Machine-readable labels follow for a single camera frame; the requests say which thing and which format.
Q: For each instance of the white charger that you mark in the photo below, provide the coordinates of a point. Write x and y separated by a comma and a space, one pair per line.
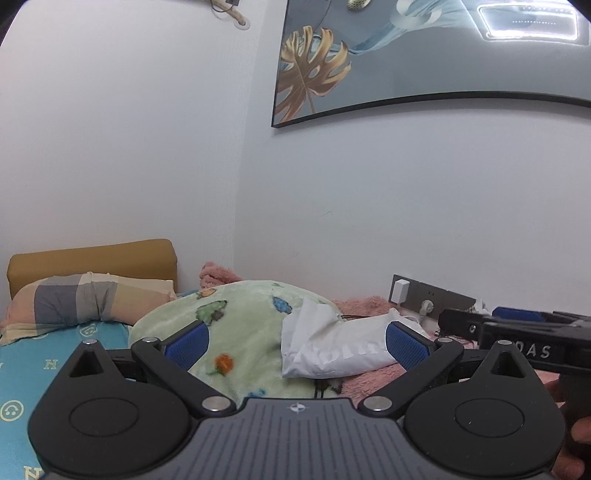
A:
400, 291

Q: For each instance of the pink fluffy blanket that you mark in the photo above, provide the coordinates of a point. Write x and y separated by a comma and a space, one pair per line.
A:
364, 386

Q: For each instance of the white t-shirt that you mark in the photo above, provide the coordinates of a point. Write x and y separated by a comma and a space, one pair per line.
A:
332, 341

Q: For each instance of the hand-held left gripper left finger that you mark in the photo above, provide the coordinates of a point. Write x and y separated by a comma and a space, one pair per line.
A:
187, 342

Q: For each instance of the green cartoon blanket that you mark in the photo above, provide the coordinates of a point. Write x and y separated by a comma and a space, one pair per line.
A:
249, 318

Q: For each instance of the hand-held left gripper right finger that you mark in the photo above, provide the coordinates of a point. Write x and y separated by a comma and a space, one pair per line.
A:
406, 345

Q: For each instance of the mustard headboard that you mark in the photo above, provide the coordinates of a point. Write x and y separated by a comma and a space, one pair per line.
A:
92, 258

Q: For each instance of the white plug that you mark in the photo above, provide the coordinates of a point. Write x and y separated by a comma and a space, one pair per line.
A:
425, 308

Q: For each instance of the grey wall socket panel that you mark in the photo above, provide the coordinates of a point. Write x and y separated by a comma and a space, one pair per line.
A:
448, 300

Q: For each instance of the teal printed bed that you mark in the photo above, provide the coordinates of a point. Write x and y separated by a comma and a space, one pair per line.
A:
27, 378

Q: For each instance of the checked pillow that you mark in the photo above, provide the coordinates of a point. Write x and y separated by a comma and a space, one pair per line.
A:
83, 300

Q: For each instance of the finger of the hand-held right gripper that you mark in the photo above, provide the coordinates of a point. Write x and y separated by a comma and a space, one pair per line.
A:
461, 323
517, 314

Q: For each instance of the person's right hand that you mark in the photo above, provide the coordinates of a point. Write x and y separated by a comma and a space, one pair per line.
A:
577, 436

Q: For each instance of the wall hook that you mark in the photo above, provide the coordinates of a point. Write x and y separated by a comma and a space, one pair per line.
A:
231, 11

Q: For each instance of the leaf wall picture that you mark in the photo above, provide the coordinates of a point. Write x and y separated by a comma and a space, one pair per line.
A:
415, 55

